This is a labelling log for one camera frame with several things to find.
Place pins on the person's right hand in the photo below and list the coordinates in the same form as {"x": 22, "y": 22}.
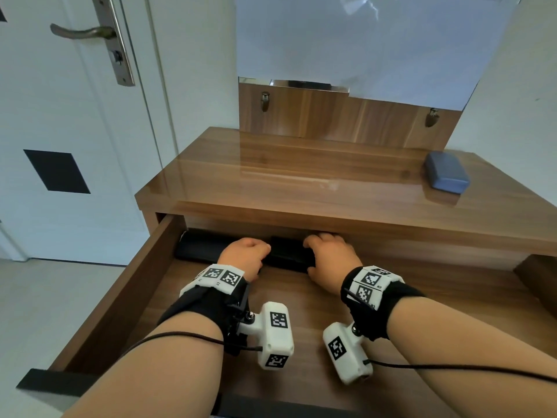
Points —
{"x": 335, "y": 265}

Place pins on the person's left hand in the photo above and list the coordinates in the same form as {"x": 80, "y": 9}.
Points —
{"x": 239, "y": 256}

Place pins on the person's right thumb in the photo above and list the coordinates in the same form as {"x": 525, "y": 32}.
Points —
{"x": 314, "y": 272}

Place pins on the person's left fingers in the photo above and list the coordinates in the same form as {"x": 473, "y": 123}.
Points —
{"x": 259, "y": 249}

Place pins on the black rectangular pouch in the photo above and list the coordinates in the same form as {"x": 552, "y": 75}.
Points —
{"x": 289, "y": 254}

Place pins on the person's right forearm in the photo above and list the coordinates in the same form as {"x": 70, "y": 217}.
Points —
{"x": 452, "y": 343}

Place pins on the person's left forearm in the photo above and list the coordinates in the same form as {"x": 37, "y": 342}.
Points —
{"x": 161, "y": 374}

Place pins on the wooden drawer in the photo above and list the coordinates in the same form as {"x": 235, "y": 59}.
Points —
{"x": 313, "y": 309}

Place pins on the black rolled cloth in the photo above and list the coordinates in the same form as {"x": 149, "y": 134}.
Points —
{"x": 200, "y": 247}

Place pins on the wooden dressing table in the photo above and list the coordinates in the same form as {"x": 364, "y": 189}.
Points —
{"x": 304, "y": 182}

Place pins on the metal mirror peg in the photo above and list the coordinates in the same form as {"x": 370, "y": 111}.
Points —
{"x": 431, "y": 117}
{"x": 265, "y": 101}

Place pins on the blue rounded case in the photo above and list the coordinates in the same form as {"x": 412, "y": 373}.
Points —
{"x": 446, "y": 171}

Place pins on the paper-covered mirror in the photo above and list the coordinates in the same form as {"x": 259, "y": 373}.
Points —
{"x": 361, "y": 43}

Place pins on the white door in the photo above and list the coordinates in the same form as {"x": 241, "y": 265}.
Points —
{"x": 65, "y": 126}

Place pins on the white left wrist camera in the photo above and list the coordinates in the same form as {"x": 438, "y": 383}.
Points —
{"x": 274, "y": 335}

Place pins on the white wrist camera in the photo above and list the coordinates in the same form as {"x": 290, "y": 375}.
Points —
{"x": 343, "y": 352}
{"x": 274, "y": 335}

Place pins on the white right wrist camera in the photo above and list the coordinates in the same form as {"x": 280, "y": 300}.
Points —
{"x": 343, "y": 352}

